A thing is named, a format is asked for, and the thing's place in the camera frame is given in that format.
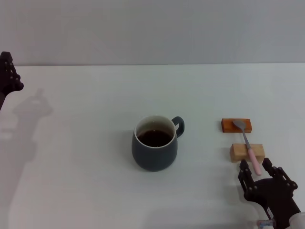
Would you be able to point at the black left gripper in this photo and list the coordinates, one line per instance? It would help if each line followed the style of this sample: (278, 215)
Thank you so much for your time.
(2, 100)

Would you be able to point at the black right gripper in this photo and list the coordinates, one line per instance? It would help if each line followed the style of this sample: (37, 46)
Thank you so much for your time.
(271, 198)

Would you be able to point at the dark grey ceramic cup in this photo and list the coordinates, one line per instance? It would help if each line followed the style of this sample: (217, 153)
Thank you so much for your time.
(152, 158)

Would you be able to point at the light wooden arch block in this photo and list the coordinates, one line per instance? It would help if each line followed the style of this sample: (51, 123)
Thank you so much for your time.
(238, 153)

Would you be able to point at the reddish brown wooden block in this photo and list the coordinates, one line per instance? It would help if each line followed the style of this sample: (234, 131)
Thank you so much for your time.
(227, 126)

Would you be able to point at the dark coffee liquid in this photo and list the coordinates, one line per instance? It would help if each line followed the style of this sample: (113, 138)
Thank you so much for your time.
(154, 138)

